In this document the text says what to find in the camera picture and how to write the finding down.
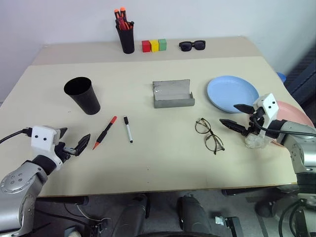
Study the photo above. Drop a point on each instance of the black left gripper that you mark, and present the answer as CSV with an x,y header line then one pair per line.
x,y
63,153

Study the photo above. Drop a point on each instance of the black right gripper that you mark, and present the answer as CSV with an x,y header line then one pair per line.
x,y
255,126

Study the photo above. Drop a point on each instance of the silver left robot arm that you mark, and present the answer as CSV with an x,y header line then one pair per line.
x,y
17,182

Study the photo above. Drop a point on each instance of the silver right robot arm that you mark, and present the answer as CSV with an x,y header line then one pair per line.
x,y
302,148

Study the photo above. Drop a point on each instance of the light blue plate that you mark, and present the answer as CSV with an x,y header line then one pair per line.
x,y
232,92

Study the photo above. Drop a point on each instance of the crumpled clear plastic wrap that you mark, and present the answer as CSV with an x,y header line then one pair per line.
x,y
255,142

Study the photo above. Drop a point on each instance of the black and orange pen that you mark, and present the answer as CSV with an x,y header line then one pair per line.
x,y
103,134

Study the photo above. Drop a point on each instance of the thin-framed round eyeglasses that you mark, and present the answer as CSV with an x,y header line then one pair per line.
x,y
211,146

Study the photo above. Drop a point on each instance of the wide black plastic cup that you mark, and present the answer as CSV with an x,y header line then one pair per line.
x,y
86,98

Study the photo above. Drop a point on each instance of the pink plate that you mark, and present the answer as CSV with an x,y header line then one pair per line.
x,y
291,113

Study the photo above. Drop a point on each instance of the white marker with black cap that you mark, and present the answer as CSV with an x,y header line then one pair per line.
x,y
129,132

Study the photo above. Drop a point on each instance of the blue object beside table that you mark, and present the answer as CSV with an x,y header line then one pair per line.
x,y
282,76

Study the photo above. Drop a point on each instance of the open grey glasses case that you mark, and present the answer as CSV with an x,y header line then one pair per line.
x,y
172,101

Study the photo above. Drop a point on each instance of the black chair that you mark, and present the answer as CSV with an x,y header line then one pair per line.
x,y
303,79

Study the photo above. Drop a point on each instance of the black sunglasses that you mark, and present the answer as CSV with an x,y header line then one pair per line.
x,y
186,46

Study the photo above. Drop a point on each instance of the green cube block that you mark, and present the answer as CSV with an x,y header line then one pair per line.
x,y
162,44

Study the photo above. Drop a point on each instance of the yellow cube block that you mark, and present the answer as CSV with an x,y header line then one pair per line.
x,y
154,46

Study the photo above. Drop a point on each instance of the dark rounded shape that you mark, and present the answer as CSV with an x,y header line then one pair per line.
x,y
192,217

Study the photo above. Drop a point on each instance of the tall black pen holder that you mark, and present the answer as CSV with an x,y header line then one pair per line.
x,y
128,40

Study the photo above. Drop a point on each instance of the red cube block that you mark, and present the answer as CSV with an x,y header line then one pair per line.
x,y
146,47

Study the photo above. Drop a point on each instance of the orange-tipped black screwdriver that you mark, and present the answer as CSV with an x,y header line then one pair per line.
x,y
116,12
122,11

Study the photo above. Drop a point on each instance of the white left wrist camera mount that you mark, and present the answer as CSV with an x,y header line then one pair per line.
x,y
42,139

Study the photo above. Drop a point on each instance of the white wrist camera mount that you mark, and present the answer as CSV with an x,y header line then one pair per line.
x,y
269,106
42,139

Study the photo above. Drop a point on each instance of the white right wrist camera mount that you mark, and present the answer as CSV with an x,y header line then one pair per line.
x,y
269,106

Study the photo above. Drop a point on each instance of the black table frame bar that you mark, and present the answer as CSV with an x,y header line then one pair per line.
x,y
247,192

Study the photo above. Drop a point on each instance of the metal bracket on floor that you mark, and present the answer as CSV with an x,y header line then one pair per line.
x,y
228,223

